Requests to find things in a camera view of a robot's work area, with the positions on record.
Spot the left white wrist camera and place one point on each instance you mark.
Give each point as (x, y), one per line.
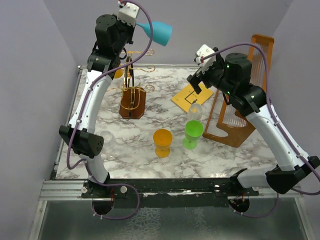
(128, 13)

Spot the gold wire wine glass rack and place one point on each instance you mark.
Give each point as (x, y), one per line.
(133, 96)

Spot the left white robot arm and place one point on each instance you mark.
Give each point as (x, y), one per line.
(112, 32)

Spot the wooden string harp rack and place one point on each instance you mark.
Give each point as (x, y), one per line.
(225, 124)

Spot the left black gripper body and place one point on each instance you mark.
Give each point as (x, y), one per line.
(125, 33)

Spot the clear wine glass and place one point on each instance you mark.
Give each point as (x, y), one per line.
(195, 112)
(110, 148)

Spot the aluminium frame rail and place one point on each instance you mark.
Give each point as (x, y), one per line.
(72, 190)

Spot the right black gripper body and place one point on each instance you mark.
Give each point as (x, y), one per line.
(213, 76)

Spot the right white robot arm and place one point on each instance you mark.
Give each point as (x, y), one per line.
(231, 75)

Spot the orange plastic goblet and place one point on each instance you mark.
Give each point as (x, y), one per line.
(162, 140)
(118, 73)

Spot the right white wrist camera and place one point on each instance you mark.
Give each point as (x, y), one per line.
(201, 57)

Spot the blue plastic goblet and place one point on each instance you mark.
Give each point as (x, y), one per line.
(161, 32)

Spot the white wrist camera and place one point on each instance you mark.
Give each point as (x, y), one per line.
(128, 13)
(201, 57)

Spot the green plastic goblet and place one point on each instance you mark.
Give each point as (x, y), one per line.
(192, 132)

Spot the yellow booklet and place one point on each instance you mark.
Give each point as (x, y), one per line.
(187, 96)

